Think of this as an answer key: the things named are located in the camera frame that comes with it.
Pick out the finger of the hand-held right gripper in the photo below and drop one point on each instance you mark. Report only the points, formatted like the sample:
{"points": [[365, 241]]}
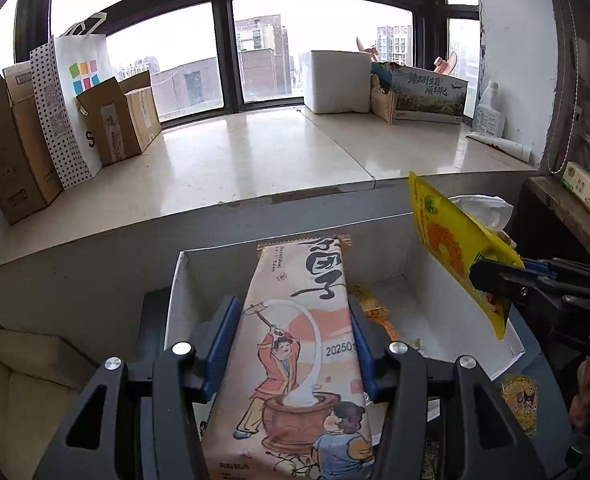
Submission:
{"points": [[500, 280], [540, 265]]}

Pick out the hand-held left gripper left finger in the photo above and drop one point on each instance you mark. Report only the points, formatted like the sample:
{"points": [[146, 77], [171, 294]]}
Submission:
{"points": [[222, 345]]}

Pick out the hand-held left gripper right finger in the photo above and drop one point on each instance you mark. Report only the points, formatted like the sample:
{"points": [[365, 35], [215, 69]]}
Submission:
{"points": [[367, 370]]}

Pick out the orange snack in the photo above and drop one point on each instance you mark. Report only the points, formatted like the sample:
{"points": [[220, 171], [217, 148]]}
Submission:
{"points": [[377, 312]]}

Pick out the yellow snack packet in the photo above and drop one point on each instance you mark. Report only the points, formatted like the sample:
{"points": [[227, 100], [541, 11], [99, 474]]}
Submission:
{"points": [[445, 240]]}

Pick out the pink illustrated snack packet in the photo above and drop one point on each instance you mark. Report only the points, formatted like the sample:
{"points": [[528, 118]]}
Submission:
{"points": [[295, 335]]}

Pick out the white storage box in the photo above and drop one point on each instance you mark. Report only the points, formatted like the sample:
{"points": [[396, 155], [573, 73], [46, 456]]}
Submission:
{"points": [[435, 320]]}

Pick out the yellow-green snack packet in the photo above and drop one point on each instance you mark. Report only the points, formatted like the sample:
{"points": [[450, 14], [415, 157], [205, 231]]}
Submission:
{"points": [[520, 402]]}

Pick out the brown stone side counter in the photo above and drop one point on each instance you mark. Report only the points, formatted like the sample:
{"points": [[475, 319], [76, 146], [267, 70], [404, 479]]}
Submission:
{"points": [[555, 205]]}

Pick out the beige tissue pack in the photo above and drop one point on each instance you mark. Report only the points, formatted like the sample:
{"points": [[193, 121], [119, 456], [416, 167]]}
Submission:
{"points": [[485, 210]]}

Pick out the green white tissue pack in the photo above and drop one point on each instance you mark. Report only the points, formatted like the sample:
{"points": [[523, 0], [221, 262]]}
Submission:
{"points": [[582, 185]]}

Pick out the blue tablecloth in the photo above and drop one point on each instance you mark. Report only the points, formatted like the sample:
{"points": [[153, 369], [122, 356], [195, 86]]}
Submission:
{"points": [[550, 410]]}

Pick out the white tube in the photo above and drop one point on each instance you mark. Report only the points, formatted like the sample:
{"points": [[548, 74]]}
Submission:
{"points": [[500, 146]]}

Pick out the white plastic bottle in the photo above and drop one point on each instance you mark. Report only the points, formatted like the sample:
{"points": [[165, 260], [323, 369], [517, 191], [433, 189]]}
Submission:
{"points": [[490, 112]]}

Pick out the stone window sill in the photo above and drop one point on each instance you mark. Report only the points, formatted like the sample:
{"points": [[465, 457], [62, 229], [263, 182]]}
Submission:
{"points": [[250, 160]]}

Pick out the landscape printed gift box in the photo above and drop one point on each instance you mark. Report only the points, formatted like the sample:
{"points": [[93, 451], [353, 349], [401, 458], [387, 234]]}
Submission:
{"points": [[427, 97]]}

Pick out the small brown carton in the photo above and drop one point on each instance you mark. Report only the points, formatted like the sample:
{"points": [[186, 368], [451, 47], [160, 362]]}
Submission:
{"points": [[384, 102]]}

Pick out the cream sofa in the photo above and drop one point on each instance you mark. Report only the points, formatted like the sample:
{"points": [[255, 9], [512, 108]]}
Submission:
{"points": [[15, 410]]}

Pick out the pink plastic piece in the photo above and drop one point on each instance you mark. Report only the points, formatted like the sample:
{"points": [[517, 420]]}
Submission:
{"points": [[446, 64], [367, 51]]}

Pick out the open small cardboard box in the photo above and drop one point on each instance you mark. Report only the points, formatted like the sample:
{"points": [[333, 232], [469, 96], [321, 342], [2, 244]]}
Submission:
{"points": [[120, 120]]}

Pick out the white foam box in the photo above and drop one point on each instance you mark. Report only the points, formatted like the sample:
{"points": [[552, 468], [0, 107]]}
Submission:
{"points": [[335, 82]]}

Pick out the polka dot paper bag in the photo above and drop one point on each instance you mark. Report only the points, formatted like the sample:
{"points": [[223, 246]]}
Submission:
{"points": [[70, 110]]}

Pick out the tall cardboard box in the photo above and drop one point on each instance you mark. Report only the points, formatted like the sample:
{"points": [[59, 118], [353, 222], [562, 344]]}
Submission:
{"points": [[10, 150]]}

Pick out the black window frame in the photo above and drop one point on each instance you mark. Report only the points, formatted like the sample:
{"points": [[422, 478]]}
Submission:
{"points": [[222, 35]]}

